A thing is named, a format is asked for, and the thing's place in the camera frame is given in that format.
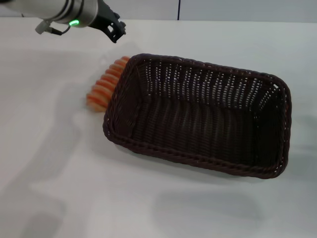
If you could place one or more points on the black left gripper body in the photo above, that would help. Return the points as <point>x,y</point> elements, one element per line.
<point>105,15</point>

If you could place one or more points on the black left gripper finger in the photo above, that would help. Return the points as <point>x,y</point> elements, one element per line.
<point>123,27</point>
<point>113,39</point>

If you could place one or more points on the dark brown woven basket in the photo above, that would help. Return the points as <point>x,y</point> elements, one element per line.
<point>198,119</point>

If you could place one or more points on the orange striped bread loaf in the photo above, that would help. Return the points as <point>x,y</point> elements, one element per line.
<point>104,89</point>

